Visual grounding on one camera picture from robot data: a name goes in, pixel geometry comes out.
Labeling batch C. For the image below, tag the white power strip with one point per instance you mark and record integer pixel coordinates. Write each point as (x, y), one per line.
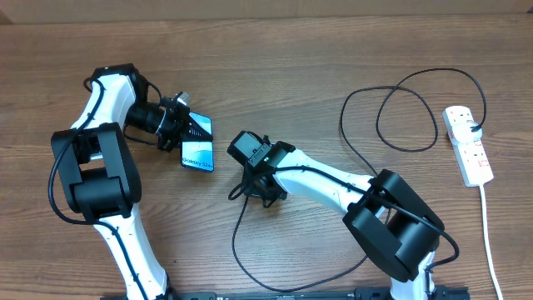
(471, 157)

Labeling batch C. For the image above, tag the white charger plug adapter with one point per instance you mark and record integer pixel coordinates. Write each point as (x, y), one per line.
(465, 132)

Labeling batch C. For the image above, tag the blue Galaxy smartphone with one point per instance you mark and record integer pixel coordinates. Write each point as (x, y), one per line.
(198, 155)

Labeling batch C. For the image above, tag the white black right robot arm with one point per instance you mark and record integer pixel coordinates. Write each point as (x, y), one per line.
(395, 228)

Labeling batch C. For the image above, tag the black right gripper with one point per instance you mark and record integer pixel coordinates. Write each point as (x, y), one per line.
(251, 188)

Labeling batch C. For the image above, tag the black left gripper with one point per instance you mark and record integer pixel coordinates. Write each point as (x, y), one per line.
(181, 123)

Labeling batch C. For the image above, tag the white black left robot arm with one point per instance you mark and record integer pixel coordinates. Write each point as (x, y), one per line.
(100, 179)

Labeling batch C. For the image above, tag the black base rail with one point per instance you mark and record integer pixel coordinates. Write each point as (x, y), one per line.
(361, 293)

